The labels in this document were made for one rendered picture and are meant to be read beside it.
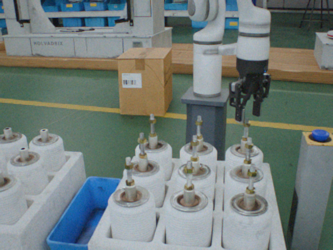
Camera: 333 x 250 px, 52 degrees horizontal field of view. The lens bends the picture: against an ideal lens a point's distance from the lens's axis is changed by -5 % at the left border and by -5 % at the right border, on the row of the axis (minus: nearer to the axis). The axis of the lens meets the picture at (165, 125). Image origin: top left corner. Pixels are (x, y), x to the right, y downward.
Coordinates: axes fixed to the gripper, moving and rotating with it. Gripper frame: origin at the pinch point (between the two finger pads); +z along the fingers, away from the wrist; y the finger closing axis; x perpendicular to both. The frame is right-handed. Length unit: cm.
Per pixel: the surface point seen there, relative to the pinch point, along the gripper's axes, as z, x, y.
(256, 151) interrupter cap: 9.6, -2.5, 1.1
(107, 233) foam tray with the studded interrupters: 18.0, 5.1, -38.9
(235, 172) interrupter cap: 9.5, -5.6, -10.9
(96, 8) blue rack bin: 9, 466, 230
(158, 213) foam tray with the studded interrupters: 17.2, 2.4, -27.1
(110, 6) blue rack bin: 6, 446, 243
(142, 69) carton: 11, 91, 36
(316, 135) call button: 2.0, -15.9, 5.2
